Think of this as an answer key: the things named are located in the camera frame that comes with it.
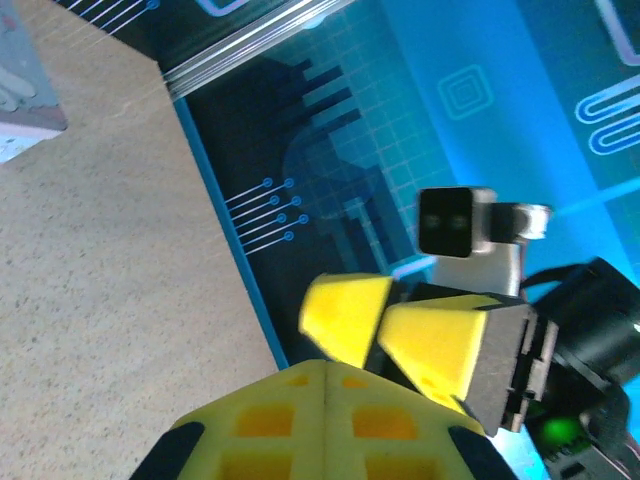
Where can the aluminium frame post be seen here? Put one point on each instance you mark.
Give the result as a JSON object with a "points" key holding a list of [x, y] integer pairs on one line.
{"points": [[250, 45]]}

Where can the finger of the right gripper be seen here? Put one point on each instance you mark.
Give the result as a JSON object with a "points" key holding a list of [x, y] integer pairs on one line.
{"points": [[430, 350], [345, 320]]}

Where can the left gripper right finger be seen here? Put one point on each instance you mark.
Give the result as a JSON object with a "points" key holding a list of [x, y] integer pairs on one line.
{"points": [[400, 430]]}

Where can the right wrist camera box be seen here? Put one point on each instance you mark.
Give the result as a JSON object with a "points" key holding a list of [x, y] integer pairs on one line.
{"points": [[452, 227]]}

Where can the blue table edge strip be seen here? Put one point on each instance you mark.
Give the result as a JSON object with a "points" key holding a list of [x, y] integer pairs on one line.
{"points": [[235, 235]]}

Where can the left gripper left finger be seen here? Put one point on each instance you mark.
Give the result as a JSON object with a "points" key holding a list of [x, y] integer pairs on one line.
{"points": [[250, 430]]}

